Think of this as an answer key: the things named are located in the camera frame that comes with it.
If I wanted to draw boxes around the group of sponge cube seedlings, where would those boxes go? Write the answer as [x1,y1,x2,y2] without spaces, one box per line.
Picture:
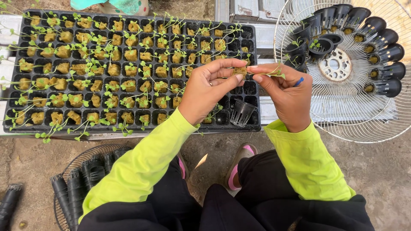
[0,0,254,144]

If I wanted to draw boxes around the row of black net pots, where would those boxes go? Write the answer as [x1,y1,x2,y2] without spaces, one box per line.
[284,4,407,98]

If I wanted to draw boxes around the dry yellow leaf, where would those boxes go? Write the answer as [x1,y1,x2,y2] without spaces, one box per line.
[194,153,208,169]

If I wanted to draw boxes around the dotted cream pot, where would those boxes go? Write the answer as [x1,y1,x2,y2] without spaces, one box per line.
[98,0,150,17]

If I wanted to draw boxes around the single sponge cube with sprout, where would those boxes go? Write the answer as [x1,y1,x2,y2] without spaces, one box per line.
[232,62,286,80]

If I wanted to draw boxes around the person's left pink sandal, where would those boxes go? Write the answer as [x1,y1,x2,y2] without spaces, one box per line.
[176,152,190,181]

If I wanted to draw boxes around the turquoise cloth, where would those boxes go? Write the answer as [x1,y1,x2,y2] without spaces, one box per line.
[70,0,140,16]

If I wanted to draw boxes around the heap of stacked net pots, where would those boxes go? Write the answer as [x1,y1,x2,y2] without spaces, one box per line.
[50,147,132,231]

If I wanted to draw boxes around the white wire fan guard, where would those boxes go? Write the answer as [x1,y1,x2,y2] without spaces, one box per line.
[274,0,411,144]

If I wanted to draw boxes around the person's pink sandal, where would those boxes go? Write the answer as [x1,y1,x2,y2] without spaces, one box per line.
[225,143,258,192]
[176,152,190,181]

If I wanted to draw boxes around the person's legs in black trousers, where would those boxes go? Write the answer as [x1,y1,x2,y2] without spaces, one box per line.
[77,149,376,231]

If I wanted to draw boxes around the lone black pot stack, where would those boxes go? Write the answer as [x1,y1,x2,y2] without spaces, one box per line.
[0,183,24,231]

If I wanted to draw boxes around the grey metal box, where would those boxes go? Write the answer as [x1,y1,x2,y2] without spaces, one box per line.
[229,0,280,24]

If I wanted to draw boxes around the black plastic seedling tray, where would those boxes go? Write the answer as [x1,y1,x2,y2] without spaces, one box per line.
[3,9,262,135]

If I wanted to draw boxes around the person's left hand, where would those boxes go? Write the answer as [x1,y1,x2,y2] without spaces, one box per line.
[178,58,248,126]

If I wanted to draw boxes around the person's right pink sandal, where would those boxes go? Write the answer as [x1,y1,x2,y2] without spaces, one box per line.
[225,143,258,192]

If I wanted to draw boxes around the single black net pot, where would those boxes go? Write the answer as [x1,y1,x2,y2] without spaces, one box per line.
[230,98,257,127]

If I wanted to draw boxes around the black wire fan guard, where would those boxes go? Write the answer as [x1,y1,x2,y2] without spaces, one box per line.
[53,144,134,231]

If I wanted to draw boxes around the person's right hand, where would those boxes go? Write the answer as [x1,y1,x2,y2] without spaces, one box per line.
[247,63,314,133]

